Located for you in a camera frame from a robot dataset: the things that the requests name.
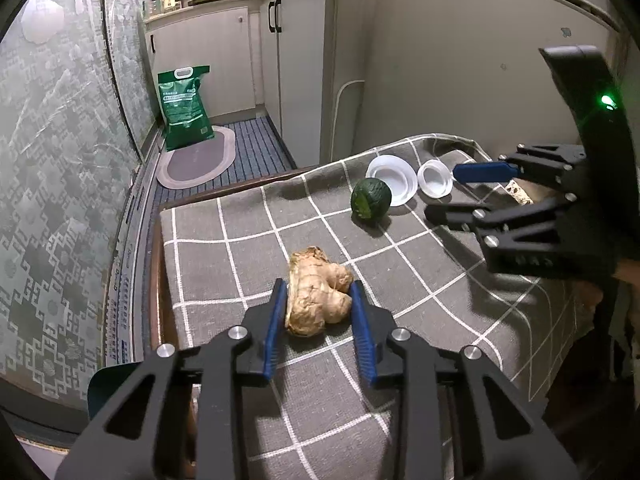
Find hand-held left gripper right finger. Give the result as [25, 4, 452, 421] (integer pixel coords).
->
[347, 280, 583, 480]

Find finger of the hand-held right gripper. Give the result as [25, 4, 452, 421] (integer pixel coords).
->
[452, 144, 587, 186]
[424, 194, 573, 248]

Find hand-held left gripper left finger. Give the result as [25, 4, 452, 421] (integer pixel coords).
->
[54, 279, 290, 480]

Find ginger root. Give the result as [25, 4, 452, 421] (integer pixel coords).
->
[285, 246, 355, 338]

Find dark teal trash bin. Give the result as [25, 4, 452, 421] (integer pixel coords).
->
[86, 360, 151, 423]

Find white bowl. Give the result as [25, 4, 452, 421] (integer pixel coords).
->
[417, 160, 455, 198]

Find grey checked tablecloth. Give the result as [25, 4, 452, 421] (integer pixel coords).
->
[159, 132, 601, 480]

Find dark green avocado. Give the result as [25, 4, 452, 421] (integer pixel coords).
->
[351, 177, 393, 223]

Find beige refrigerator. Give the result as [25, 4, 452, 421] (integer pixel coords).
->
[320, 0, 631, 171]

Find grey oval floor mat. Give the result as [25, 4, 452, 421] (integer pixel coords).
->
[156, 126, 236, 190]

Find green rice bag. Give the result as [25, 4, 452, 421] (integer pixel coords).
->
[157, 64, 215, 152]

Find patterned glass sliding door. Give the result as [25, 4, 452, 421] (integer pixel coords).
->
[0, 0, 146, 411]
[102, 0, 161, 161]

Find white base cabinet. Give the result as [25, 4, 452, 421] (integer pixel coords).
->
[144, 6, 257, 127]

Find white cable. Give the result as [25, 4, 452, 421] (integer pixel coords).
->
[332, 79, 366, 161]

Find white cabinet with black handles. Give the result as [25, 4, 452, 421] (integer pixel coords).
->
[257, 0, 337, 167]

